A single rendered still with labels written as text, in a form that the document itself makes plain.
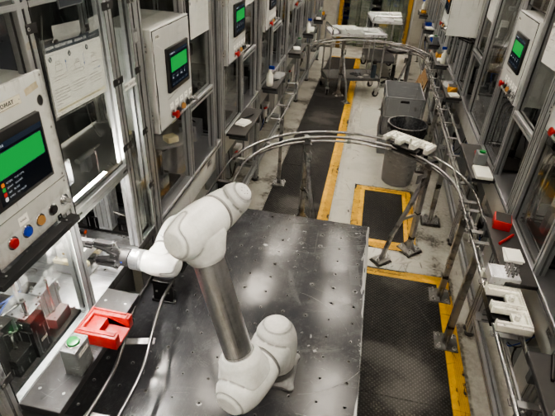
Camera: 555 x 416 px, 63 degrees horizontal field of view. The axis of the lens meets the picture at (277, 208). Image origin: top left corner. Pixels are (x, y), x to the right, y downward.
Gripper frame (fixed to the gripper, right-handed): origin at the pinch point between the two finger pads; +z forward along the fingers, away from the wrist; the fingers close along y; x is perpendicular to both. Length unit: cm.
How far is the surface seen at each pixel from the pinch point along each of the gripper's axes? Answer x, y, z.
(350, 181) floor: -278, -93, -107
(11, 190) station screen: 46, 57, -16
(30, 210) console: 40, 46, -14
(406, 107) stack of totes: -352, -34, -153
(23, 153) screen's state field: 39, 64, -15
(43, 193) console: 33, 48, -14
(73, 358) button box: 51, -1, -26
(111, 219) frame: -25.7, -1.6, 2.9
